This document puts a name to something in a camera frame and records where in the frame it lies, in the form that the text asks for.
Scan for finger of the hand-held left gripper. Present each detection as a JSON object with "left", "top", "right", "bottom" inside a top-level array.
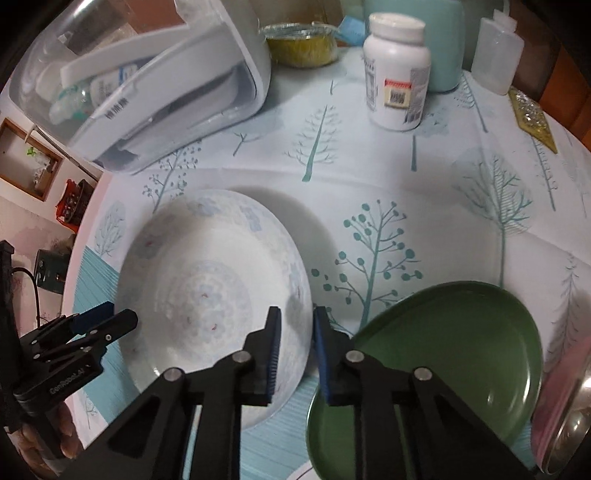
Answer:
[
  {"left": 28, "top": 301, "right": 115, "bottom": 344},
  {"left": 44, "top": 309, "right": 139, "bottom": 358}
]

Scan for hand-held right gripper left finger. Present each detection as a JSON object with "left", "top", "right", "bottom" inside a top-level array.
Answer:
[{"left": 55, "top": 305, "right": 283, "bottom": 480}]

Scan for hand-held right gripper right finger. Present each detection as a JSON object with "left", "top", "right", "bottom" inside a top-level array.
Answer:
[{"left": 313, "top": 305, "right": 546, "bottom": 480}]

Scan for white patterned ceramic bowl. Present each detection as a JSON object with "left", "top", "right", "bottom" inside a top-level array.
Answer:
[{"left": 115, "top": 188, "right": 311, "bottom": 432}]

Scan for green plate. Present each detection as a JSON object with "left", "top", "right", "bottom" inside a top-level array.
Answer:
[{"left": 306, "top": 281, "right": 544, "bottom": 480}]

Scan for stainless steel bowl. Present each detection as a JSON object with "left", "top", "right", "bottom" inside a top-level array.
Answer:
[{"left": 531, "top": 344, "right": 591, "bottom": 476}]

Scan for person's left hand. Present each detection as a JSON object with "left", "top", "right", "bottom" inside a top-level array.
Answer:
[{"left": 18, "top": 401, "right": 88, "bottom": 468}]

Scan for dark green box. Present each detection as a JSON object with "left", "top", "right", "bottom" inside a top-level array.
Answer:
[{"left": 36, "top": 249, "right": 70, "bottom": 294}]

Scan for red crate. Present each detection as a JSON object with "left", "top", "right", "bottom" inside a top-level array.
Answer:
[{"left": 55, "top": 179, "right": 95, "bottom": 227}]

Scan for tree print tablecloth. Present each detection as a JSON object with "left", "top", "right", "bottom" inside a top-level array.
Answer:
[{"left": 69, "top": 46, "right": 591, "bottom": 480}]

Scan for clear plastic storage box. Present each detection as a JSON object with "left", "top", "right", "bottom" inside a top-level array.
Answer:
[{"left": 8, "top": 0, "right": 272, "bottom": 175}]

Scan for white pill bottle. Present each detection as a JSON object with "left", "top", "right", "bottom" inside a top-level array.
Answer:
[{"left": 362, "top": 13, "right": 432, "bottom": 132}]

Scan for foil container with yellow food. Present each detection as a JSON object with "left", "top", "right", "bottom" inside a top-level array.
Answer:
[{"left": 261, "top": 23, "right": 340, "bottom": 69}]

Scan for gold glass tray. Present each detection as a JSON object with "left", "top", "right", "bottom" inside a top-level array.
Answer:
[{"left": 508, "top": 88, "right": 559, "bottom": 153}]

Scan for blue packet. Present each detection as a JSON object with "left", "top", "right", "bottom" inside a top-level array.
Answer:
[{"left": 335, "top": 16, "right": 370, "bottom": 47}]

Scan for teal cylindrical container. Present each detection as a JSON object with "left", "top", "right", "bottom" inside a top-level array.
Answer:
[{"left": 362, "top": 0, "right": 465, "bottom": 93}]

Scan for translucent plastic squeeze bottle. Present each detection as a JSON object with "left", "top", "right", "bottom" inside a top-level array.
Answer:
[{"left": 470, "top": 9, "right": 526, "bottom": 96}]

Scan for brown wooden door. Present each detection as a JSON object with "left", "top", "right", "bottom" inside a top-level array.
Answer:
[{"left": 512, "top": 46, "right": 591, "bottom": 151}]

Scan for black cable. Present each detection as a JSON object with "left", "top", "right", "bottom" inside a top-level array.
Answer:
[{"left": 11, "top": 267, "right": 44, "bottom": 324}]

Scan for wooden wall shelf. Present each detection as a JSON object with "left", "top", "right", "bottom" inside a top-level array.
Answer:
[{"left": 0, "top": 117, "right": 65, "bottom": 201}]

